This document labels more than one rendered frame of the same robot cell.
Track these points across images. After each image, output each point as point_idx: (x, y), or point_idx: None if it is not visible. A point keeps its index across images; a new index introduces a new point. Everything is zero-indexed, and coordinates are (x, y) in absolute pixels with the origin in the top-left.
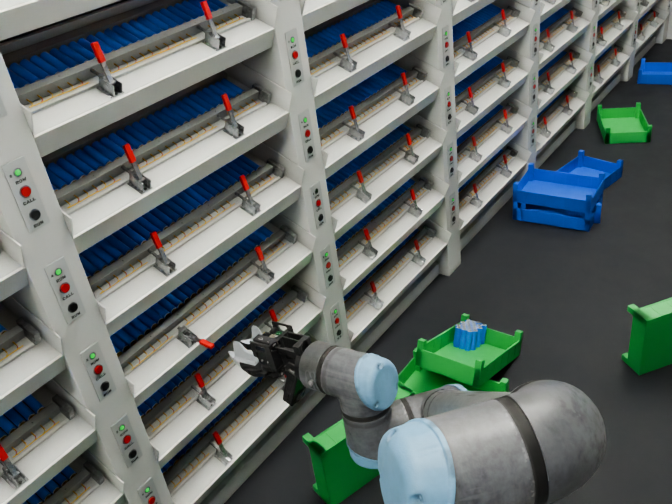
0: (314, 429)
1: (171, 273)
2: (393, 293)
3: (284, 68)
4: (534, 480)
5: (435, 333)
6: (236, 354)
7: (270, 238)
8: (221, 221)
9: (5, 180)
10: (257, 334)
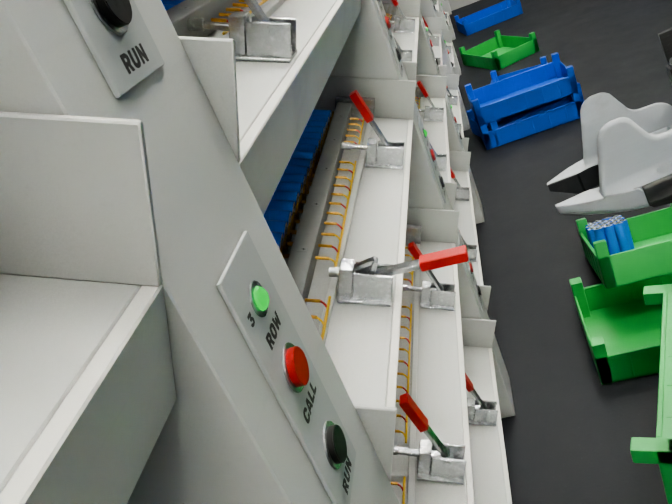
0: (535, 478)
1: (293, 55)
2: (471, 237)
3: None
4: None
5: (548, 272)
6: (613, 176)
7: (337, 113)
8: (288, 4)
9: None
10: (608, 119)
